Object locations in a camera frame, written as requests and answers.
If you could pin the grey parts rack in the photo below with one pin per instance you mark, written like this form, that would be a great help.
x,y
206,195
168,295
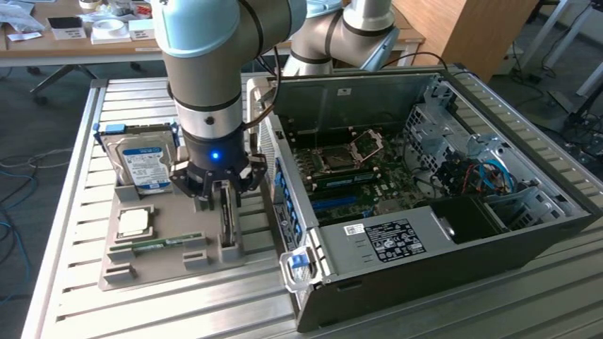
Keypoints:
x,y
179,219

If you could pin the grey chipset heatsink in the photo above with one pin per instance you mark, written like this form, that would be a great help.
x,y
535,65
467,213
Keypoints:
x,y
388,207

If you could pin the white blue case latch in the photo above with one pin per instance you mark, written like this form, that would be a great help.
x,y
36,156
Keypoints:
x,y
298,263

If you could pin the white desk frame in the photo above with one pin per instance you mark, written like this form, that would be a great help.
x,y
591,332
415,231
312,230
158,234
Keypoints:
x,y
592,79

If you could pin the red orange small parts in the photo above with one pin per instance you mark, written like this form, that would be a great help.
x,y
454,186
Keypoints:
x,y
143,10

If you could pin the wooden desk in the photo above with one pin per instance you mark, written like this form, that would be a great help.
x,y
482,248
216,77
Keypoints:
x,y
71,49

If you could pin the metal socket cover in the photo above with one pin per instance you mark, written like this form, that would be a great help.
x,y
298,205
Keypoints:
x,y
362,136

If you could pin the silver CPU chip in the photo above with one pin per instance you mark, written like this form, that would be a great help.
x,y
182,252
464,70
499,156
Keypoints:
x,y
134,222

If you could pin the hard disk with blue rails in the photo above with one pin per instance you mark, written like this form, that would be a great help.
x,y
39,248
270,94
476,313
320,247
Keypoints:
x,y
142,166

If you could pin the white cube box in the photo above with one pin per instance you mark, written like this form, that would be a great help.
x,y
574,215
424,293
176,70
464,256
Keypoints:
x,y
142,28

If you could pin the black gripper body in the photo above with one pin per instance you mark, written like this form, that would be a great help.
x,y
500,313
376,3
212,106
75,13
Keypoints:
x,y
216,152

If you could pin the white paper label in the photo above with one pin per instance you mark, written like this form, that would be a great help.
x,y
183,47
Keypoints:
x,y
23,36

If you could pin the clear plastic bag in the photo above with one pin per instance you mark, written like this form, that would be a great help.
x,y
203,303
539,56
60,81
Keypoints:
x,y
19,17

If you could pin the black white sign box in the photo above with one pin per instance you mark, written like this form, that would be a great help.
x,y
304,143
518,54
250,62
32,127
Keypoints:
x,y
65,24

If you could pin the green motherboard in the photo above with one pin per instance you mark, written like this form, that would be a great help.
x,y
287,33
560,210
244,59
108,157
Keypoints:
x,y
391,190

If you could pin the blue expansion slot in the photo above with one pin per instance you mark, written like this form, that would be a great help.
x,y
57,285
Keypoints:
x,y
334,203

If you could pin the beige tape roll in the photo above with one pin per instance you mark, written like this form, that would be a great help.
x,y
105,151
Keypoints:
x,y
81,4

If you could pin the flat white box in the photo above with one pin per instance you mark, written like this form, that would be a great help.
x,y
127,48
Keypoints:
x,y
111,40

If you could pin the black open PC case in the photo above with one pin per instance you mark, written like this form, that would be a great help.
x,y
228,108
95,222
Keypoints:
x,y
424,282

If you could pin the white tape roll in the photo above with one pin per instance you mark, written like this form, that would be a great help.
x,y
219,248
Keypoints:
x,y
99,30

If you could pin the CPU socket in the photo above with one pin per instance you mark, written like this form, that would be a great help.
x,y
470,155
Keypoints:
x,y
336,160

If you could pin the loose green RAM stick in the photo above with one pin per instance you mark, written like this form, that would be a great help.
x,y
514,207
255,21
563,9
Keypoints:
x,y
155,243

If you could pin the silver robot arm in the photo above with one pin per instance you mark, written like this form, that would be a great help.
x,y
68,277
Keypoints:
x,y
203,70

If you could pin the metal drive cage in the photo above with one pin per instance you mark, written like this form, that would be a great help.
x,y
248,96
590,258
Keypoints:
x,y
438,141

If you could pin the silver power supply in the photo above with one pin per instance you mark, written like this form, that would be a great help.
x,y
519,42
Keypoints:
x,y
339,247

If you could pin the green black graphics card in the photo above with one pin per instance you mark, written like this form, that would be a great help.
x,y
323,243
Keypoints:
x,y
228,212

